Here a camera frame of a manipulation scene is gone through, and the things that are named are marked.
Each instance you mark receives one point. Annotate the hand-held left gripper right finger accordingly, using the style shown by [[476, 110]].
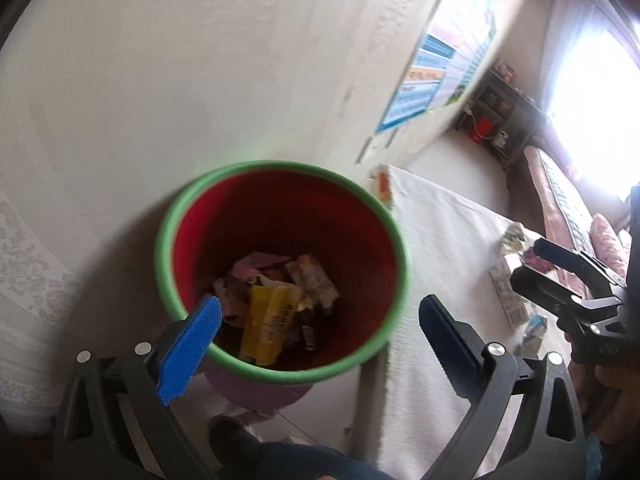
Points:
[[450, 345]]

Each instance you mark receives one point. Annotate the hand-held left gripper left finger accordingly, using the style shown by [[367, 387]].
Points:
[[190, 350]]

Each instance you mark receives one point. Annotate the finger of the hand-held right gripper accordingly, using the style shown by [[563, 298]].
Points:
[[545, 292], [565, 256]]

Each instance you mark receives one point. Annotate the pink wrapper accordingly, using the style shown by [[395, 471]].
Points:
[[255, 264], [535, 263]]

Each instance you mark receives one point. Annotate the yellow wrapper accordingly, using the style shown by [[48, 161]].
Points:
[[267, 325]]

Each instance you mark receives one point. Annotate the white paper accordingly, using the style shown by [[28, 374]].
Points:
[[315, 280]]

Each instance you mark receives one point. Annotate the green rimmed red bin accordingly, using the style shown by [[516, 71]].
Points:
[[300, 210]]

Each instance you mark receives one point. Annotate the person's right hand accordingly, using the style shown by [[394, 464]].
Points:
[[620, 395]]

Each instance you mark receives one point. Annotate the white carton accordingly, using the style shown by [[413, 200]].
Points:
[[507, 295]]

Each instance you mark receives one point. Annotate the blue and white wrapper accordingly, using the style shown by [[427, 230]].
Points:
[[532, 332]]

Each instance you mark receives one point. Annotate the pink patterned sofa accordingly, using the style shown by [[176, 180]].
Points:
[[555, 210]]

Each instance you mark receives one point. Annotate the pink patterned pillow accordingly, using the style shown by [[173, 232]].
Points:
[[610, 237]]

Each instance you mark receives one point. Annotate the crumpled pale wrapper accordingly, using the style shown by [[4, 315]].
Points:
[[515, 239]]

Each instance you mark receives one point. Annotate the person's dark shoe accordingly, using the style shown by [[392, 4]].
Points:
[[232, 442]]

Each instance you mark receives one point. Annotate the white tablecloth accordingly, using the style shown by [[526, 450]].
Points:
[[450, 240]]

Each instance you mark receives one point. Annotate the small dark wrapper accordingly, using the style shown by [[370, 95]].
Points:
[[308, 337]]

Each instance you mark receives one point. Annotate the red container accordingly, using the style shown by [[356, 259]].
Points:
[[481, 130]]

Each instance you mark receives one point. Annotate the dark shelf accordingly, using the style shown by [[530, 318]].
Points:
[[515, 110]]

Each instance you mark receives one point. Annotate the bright window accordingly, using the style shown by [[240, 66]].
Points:
[[595, 90]]

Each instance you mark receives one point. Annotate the white wall socket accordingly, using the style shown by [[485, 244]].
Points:
[[368, 149]]

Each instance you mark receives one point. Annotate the green bordered wall poster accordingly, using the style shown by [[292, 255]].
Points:
[[475, 55]]

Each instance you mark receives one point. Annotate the blue bordered wall poster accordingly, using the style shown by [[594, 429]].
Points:
[[420, 85]]

